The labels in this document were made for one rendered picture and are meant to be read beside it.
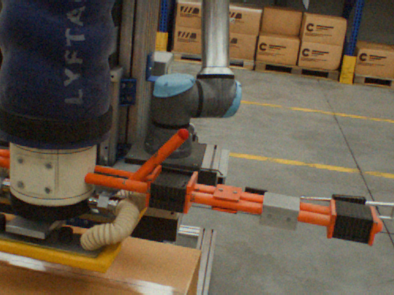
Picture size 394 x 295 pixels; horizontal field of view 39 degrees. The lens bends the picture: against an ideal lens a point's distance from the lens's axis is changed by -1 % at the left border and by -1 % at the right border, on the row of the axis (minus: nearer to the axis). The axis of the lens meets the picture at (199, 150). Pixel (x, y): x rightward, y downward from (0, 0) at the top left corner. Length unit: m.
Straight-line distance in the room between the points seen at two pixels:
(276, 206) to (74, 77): 0.44
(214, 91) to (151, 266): 0.61
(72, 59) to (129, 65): 0.82
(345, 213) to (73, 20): 0.60
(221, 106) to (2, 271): 0.79
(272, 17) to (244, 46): 0.75
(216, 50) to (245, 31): 6.52
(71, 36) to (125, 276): 0.55
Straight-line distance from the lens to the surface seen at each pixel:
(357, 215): 1.09
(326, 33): 8.35
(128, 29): 1.82
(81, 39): 1.02
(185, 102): 1.65
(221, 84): 1.69
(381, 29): 9.81
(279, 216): 1.08
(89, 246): 1.10
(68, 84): 1.03
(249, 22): 8.21
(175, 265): 1.33
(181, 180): 1.12
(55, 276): 1.28
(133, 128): 1.89
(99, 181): 1.13
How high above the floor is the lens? 1.64
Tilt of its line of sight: 20 degrees down
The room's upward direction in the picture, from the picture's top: 7 degrees clockwise
